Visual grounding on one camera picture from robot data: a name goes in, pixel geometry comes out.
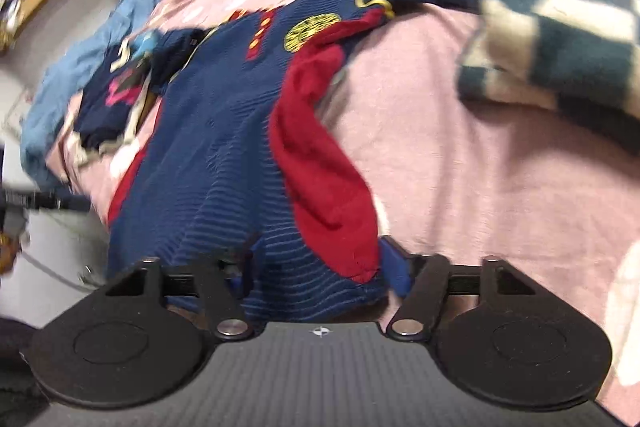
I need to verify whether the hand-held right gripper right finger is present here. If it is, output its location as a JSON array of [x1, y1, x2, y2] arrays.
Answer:
[[377, 234, 538, 342]]

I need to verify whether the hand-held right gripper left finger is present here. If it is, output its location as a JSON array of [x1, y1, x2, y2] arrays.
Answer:
[[102, 234, 261, 342]]

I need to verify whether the navy and red shirt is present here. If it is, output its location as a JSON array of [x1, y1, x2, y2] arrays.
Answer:
[[105, 0, 481, 325]]

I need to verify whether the teal cream checkered blanket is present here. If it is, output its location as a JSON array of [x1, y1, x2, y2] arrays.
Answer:
[[457, 0, 640, 148]]

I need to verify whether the pink polka-dot bed sheet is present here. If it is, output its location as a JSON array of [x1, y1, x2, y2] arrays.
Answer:
[[45, 0, 640, 427]]

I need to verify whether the black bar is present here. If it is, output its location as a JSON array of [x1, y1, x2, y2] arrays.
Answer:
[[0, 188, 92, 214]]

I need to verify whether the small navy pink-print garment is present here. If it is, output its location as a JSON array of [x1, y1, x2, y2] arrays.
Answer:
[[75, 29, 208, 152]]

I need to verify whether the light blue cloth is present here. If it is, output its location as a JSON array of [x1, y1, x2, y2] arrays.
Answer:
[[20, 0, 208, 188]]

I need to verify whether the grey floor cable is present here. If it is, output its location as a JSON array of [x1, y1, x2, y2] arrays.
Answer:
[[20, 252, 108, 294]]

